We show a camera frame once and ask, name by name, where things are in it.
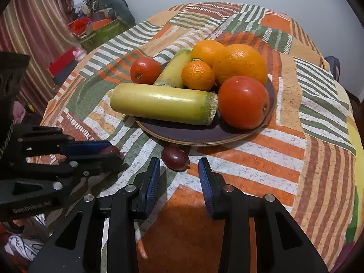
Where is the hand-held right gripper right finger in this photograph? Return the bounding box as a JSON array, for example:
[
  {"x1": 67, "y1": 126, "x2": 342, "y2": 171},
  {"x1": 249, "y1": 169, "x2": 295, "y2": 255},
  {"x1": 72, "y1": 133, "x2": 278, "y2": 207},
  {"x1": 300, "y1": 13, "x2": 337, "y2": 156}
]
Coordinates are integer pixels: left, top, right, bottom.
[{"x1": 198, "y1": 157, "x2": 330, "y2": 273}]

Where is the white sneaker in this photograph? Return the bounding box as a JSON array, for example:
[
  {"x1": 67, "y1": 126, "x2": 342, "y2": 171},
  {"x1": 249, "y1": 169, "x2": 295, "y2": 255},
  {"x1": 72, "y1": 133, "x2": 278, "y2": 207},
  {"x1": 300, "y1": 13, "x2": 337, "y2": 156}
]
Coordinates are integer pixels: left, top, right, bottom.
[{"x1": 8, "y1": 232, "x2": 44, "y2": 262}]

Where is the purple plate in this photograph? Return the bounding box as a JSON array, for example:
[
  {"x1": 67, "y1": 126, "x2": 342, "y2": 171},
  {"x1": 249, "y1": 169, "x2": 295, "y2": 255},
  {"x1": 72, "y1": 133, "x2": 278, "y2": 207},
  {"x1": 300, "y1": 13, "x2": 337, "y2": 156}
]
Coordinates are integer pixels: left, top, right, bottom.
[{"x1": 134, "y1": 63, "x2": 276, "y2": 147}]

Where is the small mandarin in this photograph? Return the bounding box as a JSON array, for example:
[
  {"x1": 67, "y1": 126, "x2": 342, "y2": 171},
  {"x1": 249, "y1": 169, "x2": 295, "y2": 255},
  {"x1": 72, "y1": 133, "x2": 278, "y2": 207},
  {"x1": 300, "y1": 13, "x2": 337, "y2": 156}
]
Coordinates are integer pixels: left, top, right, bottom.
[{"x1": 181, "y1": 60, "x2": 216, "y2": 91}]

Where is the dark purple passion fruit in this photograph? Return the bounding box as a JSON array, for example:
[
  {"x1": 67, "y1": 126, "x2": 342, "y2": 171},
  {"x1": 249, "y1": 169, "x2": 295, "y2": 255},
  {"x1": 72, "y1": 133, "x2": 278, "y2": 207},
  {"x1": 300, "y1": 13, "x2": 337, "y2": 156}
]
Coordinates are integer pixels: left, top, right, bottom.
[{"x1": 161, "y1": 146, "x2": 190, "y2": 172}]

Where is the large red tomato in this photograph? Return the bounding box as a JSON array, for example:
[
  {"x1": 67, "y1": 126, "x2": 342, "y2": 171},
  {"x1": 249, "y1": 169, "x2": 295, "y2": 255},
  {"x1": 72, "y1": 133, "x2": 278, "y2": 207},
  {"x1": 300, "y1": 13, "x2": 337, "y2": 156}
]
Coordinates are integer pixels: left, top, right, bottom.
[{"x1": 218, "y1": 76, "x2": 270, "y2": 130}]

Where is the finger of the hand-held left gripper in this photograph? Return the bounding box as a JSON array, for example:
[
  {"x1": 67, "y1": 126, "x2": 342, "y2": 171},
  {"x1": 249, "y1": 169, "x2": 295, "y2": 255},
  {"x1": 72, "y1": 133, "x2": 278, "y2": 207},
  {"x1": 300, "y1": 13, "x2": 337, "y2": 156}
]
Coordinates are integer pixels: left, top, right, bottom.
[
  {"x1": 17, "y1": 126, "x2": 125, "y2": 160},
  {"x1": 27, "y1": 159, "x2": 123, "y2": 194}
]

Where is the small red tomato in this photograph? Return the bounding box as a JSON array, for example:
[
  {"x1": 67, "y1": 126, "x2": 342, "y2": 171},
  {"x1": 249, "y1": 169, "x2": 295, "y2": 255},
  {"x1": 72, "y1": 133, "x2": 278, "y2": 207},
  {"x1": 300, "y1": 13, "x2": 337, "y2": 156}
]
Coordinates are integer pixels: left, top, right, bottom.
[{"x1": 130, "y1": 57, "x2": 162, "y2": 85}]

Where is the yellow mat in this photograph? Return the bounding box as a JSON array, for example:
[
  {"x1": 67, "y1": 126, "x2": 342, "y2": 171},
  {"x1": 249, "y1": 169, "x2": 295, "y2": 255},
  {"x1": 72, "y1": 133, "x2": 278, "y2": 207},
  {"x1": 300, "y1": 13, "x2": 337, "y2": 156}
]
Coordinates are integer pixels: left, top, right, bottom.
[{"x1": 345, "y1": 116, "x2": 364, "y2": 234}]

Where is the red and blue box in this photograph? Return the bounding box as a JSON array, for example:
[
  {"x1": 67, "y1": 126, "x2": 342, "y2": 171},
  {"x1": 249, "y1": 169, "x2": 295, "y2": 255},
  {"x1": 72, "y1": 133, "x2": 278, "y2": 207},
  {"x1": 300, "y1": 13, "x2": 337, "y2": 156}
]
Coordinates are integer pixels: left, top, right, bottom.
[{"x1": 47, "y1": 47, "x2": 77, "y2": 85}]

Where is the orange box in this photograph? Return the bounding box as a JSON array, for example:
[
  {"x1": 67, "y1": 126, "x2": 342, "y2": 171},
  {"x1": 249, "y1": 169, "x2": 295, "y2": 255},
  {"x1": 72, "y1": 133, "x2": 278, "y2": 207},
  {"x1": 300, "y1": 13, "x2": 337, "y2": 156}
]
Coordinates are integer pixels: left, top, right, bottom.
[{"x1": 85, "y1": 18, "x2": 113, "y2": 32}]

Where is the large orange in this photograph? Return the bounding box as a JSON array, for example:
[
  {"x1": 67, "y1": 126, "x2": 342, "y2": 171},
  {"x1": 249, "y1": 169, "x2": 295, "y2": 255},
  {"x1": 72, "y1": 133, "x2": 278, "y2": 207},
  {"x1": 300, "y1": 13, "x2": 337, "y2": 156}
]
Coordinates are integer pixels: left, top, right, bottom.
[
  {"x1": 212, "y1": 43, "x2": 268, "y2": 86},
  {"x1": 191, "y1": 40, "x2": 226, "y2": 69}
]

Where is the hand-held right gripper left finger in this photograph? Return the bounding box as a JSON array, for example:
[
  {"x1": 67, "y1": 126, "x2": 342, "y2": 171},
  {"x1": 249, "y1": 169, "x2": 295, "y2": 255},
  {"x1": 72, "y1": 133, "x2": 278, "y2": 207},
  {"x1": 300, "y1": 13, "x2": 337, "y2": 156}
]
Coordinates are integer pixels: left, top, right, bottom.
[{"x1": 28, "y1": 156, "x2": 161, "y2": 273}]

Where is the red plastic bag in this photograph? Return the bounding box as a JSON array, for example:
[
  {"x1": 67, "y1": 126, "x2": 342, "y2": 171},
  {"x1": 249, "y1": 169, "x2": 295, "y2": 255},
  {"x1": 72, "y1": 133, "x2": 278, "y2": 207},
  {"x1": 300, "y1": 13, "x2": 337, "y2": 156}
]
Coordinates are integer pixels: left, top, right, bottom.
[{"x1": 69, "y1": 17, "x2": 92, "y2": 35}]

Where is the striped patchwork blanket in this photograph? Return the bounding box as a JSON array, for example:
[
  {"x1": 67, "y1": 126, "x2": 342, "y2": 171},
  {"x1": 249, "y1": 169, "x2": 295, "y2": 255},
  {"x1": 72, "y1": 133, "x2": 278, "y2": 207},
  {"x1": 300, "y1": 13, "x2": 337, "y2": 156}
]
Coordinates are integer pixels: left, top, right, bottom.
[{"x1": 28, "y1": 2, "x2": 359, "y2": 273}]

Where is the grey backpack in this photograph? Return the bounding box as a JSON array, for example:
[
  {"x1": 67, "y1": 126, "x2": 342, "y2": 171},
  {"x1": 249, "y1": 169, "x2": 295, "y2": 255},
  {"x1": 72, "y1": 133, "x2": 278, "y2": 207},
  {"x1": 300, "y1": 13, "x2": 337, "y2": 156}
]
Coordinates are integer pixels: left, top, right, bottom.
[{"x1": 324, "y1": 56, "x2": 341, "y2": 82}]

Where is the striped red curtain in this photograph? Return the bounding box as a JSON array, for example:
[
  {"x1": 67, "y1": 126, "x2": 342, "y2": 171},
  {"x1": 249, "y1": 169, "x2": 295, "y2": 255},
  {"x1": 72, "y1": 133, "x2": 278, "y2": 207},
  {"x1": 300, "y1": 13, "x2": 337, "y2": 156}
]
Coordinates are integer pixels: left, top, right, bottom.
[{"x1": 0, "y1": 0, "x2": 75, "y2": 114}]

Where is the yellow sugarcane piece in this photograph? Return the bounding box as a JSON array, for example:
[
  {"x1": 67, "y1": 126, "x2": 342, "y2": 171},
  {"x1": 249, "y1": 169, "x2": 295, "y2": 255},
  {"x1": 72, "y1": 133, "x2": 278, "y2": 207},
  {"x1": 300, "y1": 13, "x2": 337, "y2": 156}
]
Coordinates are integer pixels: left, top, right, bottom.
[
  {"x1": 154, "y1": 48, "x2": 194, "y2": 88},
  {"x1": 109, "y1": 83, "x2": 219, "y2": 126}
]

